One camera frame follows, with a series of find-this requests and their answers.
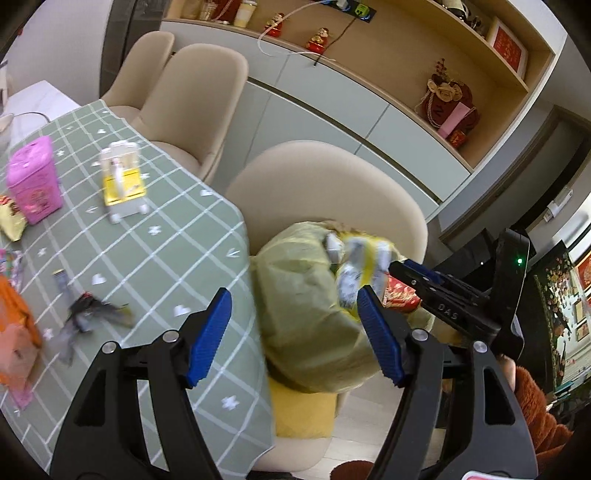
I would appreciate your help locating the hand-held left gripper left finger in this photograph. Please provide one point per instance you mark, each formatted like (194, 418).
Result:
(210, 332)

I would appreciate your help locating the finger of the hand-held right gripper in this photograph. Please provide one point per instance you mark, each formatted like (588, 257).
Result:
(415, 281)
(427, 268)

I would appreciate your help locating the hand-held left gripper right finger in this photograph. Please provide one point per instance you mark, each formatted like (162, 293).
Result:
(378, 337)

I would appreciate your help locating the bin with yellow-green bag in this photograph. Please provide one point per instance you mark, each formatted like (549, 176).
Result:
(300, 304)

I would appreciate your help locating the person's left forearm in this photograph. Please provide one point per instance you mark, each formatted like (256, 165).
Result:
(351, 471)

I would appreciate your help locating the person's right forearm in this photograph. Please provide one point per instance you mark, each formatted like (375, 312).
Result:
(540, 406)

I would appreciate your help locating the black furniture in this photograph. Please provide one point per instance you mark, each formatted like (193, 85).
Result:
(475, 251)

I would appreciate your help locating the dark floral painting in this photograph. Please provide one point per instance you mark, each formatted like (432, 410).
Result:
(561, 314)

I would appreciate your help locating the green checked tablecloth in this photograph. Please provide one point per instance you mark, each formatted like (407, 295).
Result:
(161, 258)

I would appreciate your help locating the yellow seat cushion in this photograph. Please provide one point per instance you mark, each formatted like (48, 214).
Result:
(302, 410)

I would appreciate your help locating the black foil wrapper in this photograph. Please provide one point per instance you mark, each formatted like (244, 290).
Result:
(87, 314)

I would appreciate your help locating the small red box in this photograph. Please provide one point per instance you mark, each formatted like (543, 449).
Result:
(457, 138)

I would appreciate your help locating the beige dining chair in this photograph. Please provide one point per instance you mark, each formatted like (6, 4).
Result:
(198, 101)
(138, 64)
(323, 184)

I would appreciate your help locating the white and yellow toy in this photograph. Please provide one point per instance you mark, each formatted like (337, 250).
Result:
(121, 184)

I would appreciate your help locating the orange packet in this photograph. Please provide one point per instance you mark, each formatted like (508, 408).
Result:
(16, 332)

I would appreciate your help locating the white low cabinet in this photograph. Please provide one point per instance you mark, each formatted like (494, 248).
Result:
(323, 101)

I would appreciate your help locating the colourful candy wrapper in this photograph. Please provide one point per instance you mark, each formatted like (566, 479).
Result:
(10, 267)

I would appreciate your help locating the wooden shelf unit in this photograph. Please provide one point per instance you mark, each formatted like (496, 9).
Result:
(461, 60)

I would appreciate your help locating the pink tin box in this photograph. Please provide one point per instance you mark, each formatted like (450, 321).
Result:
(34, 184)

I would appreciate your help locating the red gold figurine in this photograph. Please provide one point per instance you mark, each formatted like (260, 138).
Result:
(317, 40)
(275, 26)

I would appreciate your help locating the panda plush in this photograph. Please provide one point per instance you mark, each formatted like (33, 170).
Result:
(455, 5)

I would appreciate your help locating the green plug adapter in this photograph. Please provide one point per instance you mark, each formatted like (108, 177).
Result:
(362, 10)

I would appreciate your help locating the black power strip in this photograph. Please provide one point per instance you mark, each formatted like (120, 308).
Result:
(351, 7)

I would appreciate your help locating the white lidded cup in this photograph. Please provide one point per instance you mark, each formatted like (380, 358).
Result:
(244, 13)

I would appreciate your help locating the dark glass cabinet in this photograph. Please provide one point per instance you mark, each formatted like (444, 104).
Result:
(129, 27)

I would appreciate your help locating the red picture frame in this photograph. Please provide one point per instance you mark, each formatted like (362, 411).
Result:
(508, 46)

